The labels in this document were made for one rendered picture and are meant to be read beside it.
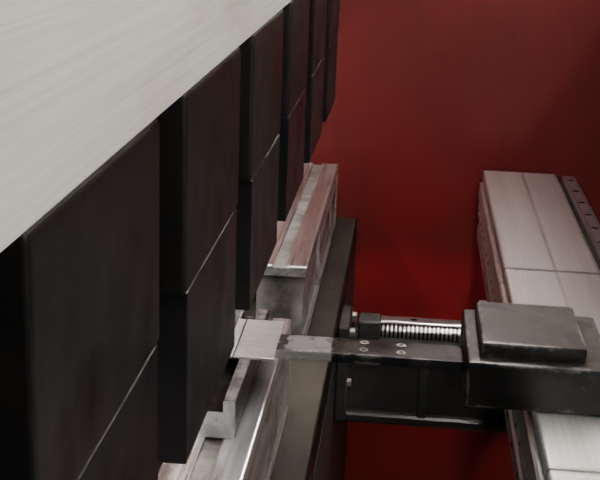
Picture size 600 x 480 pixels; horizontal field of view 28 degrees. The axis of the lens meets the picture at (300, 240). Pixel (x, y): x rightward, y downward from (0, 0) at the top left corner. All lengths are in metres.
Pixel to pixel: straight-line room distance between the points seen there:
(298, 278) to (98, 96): 0.97
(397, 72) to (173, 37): 1.35
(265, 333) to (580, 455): 0.29
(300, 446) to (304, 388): 0.13
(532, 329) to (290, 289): 0.42
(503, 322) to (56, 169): 0.69
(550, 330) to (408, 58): 0.88
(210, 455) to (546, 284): 0.48
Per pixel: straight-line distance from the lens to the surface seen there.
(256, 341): 0.98
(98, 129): 0.35
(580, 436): 0.90
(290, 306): 1.31
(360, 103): 1.79
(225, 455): 0.87
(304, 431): 1.12
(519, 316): 0.98
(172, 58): 0.45
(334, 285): 1.52
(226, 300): 0.62
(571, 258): 1.32
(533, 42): 1.78
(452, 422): 1.46
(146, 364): 0.43
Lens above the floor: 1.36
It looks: 17 degrees down
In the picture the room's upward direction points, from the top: 2 degrees clockwise
